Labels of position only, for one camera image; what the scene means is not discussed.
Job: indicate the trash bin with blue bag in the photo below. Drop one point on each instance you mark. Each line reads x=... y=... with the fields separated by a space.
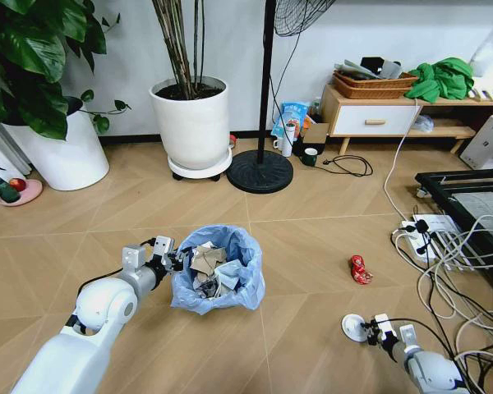
x=246 y=262

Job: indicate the white wheeled pot tray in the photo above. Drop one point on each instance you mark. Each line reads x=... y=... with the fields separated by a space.
x=201 y=172

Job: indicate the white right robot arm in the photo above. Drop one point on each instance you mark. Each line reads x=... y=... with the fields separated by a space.
x=429 y=369

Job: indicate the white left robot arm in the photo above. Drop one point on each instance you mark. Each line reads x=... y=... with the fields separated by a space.
x=86 y=328

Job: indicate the dark green spray bottle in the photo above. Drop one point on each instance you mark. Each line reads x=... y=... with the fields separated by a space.
x=4 y=186

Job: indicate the green cloth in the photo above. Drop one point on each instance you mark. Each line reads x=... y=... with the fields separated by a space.
x=443 y=80

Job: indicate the broad-leaf green plant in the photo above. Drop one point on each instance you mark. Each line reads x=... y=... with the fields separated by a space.
x=29 y=53

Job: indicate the red crumpled wrapper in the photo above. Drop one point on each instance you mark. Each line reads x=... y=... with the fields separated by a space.
x=360 y=271

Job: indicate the pink plate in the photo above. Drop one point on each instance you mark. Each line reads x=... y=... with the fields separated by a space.
x=26 y=195

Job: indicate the white cylindrical plant pot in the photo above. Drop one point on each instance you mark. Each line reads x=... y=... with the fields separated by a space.
x=193 y=131

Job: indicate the blue snack bag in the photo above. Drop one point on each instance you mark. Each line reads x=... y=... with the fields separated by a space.
x=289 y=113

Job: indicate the black small box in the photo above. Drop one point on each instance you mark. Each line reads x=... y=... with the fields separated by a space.
x=371 y=65

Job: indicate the white round plastic lid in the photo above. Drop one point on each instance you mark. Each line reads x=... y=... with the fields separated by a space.
x=353 y=326

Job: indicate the brown wicker basket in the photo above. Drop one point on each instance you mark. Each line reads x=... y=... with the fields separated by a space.
x=369 y=93
x=374 y=83

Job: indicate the white power strip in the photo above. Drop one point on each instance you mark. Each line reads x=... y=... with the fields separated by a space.
x=435 y=234

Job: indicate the clear plastic bag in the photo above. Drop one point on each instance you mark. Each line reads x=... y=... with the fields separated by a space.
x=425 y=123

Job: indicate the white grey appliance box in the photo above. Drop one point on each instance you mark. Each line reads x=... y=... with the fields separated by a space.
x=487 y=141

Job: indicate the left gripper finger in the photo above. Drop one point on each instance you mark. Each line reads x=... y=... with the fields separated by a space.
x=176 y=267
x=181 y=254

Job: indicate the open cardboard box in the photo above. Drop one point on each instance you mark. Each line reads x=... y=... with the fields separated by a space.
x=314 y=137

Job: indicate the white mug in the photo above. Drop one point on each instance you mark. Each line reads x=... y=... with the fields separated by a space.
x=277 y=143

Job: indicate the dark green mug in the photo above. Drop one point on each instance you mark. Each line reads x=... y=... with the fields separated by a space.
x=309 y=157

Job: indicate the black standing fan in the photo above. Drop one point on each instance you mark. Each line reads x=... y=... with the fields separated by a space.
x=261 y=168

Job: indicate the white tapered plant pot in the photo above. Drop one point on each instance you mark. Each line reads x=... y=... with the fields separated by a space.
x=65 y=156

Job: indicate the thin-stemmed tall plant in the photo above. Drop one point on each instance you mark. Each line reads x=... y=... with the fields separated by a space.
x=181 y=45

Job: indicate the wooden low cabinet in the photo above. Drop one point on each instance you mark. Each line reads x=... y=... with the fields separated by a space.
x=443 y=123

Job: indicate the grey paper sheets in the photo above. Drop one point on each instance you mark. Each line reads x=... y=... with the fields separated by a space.
x=390 y=69

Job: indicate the crumpled white paper trash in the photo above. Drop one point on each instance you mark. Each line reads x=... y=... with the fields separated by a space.
x=226 y=277

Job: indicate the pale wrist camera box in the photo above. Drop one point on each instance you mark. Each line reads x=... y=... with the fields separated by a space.
x=384 y=323
x=163 y=245

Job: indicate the red apple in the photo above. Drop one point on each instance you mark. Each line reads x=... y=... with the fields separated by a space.
x=17 y=184

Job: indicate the white thermos bottle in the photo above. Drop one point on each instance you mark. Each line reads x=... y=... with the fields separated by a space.
x=288 y=139

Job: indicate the brown crumpled cardboard scrap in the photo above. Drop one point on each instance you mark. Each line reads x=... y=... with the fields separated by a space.
x=207 y=260

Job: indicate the white slatted rack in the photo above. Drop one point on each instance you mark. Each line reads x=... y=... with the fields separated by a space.
x=489 y=94

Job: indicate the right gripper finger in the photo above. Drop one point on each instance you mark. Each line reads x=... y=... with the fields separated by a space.
x=371 y=340
x=369 y=325

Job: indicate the black metal cart frame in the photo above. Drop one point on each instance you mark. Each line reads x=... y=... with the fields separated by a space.
x=472 y=205

